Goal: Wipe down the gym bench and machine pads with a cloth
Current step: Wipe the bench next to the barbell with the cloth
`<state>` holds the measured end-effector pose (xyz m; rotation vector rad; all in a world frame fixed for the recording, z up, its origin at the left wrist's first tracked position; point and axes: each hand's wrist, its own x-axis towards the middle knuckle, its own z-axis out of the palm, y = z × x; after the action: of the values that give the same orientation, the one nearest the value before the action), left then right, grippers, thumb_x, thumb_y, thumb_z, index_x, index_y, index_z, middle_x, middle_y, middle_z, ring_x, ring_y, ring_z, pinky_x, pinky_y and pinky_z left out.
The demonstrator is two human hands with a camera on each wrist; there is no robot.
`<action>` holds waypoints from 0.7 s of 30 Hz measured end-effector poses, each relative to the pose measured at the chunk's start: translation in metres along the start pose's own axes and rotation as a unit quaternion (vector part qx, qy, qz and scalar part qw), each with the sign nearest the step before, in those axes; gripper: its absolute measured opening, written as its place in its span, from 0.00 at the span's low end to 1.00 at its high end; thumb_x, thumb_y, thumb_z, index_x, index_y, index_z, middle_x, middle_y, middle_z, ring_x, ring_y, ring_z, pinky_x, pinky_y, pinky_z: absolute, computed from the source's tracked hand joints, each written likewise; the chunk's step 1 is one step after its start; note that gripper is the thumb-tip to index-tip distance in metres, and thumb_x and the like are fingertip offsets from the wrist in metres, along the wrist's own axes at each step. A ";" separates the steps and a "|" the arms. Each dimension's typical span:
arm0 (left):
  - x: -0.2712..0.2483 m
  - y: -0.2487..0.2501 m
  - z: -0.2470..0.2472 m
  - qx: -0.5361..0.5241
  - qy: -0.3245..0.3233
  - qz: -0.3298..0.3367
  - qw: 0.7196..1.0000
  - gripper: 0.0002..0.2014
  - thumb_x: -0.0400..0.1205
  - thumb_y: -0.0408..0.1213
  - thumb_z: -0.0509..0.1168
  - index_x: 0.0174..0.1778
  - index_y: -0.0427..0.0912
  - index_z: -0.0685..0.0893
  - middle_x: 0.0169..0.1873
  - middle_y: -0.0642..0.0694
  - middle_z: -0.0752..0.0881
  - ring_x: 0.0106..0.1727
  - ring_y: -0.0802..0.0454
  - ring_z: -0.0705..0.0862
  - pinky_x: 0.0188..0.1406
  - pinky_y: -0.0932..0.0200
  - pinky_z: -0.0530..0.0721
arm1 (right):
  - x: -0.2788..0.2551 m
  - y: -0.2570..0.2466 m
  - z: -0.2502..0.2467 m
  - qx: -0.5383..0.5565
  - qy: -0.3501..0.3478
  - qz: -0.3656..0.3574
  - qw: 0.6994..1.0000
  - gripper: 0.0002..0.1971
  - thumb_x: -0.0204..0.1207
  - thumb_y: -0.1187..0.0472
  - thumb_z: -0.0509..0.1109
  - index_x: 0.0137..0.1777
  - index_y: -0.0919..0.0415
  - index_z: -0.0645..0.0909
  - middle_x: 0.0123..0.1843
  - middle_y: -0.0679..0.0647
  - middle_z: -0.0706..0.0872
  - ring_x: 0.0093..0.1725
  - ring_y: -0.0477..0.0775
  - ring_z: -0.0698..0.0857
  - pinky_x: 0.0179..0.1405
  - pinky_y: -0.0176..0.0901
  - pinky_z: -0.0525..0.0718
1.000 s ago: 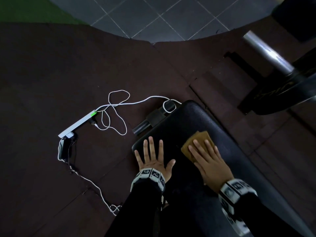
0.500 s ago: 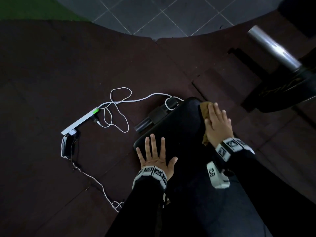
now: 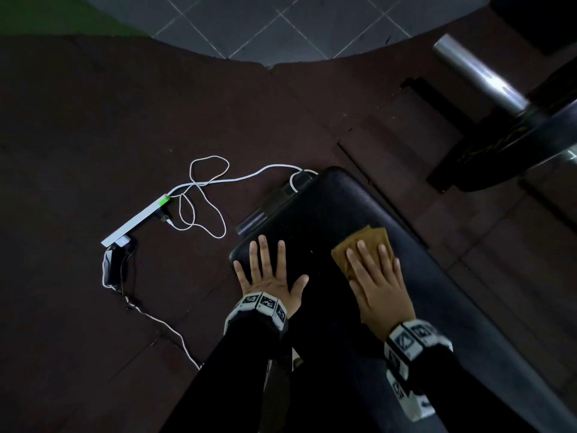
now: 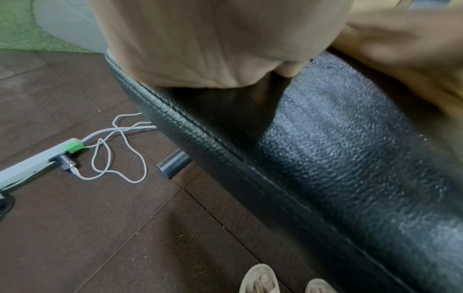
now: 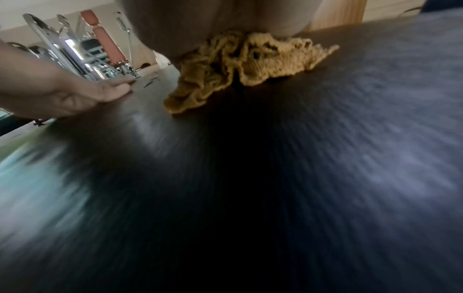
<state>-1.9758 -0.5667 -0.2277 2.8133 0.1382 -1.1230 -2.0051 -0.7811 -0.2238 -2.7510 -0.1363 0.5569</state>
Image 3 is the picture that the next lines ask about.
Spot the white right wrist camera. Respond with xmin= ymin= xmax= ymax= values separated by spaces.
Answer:
xmin=386 ymin=369 xmax=437 ymax=422

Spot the marker wristband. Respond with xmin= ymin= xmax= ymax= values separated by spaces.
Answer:
xmin=224 ymin=292 xmax=289 ymax=341
xmin=383 ymin=319 xmax=454 ymax=379

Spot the left marker wristband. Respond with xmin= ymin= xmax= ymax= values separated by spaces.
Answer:
xmin=224 ymin=292 xmax=289 ymax=341

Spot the person's right hand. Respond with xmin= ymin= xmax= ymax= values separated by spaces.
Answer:
xmin=346 ymin=240 xmax=417 ymax=341

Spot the thin white cord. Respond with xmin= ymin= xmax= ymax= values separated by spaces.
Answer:
xmin=103 ymin=281 xmax=203 ymax=370

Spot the brown cleaning cloth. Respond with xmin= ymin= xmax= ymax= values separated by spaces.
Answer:
xmin=331 ymin=225 xmax=393 ymax=283

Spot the black white print bench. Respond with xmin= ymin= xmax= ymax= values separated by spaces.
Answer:
xmin=228 ymin=165 xmax=577 ymax=433

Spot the person's right forearm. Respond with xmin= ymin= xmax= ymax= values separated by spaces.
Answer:
xmin=414 ymin=346 xmax=537 ymax=433

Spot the black power adapter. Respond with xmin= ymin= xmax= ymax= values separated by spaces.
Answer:
xmin=102 ymin=242 xmax=136 ymax=292

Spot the person's left hand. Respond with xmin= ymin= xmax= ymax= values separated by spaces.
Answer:
xmin=233 ymin=235 xmax=310 ymax=320

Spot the right marker wristband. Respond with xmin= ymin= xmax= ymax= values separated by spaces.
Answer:
xmin=383 ymin=319 xmax=454 ymax=379

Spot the black gold lettered weight plate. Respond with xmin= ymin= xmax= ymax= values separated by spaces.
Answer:
xmin=428 ymin=56 xmax=577 ymax=193

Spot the green turf mat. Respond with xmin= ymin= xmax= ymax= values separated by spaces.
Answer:
xmin=0 ymin=0 xmax=150 ymax=39

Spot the person's left forearm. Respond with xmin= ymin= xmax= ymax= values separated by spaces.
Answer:
xmin=160 ymin=319 xmax=282 ymax=433

